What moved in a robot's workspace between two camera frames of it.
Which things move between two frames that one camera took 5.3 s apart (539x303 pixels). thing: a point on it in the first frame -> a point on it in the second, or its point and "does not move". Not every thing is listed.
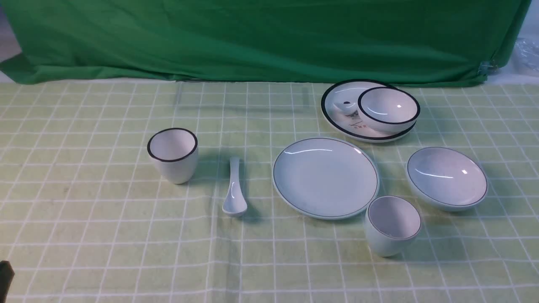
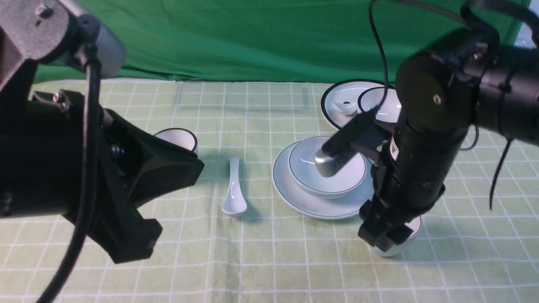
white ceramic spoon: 235,203 does not move
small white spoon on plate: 348,107 does not move
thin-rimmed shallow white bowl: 446,179 -> 304,174
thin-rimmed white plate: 325,179 does not move
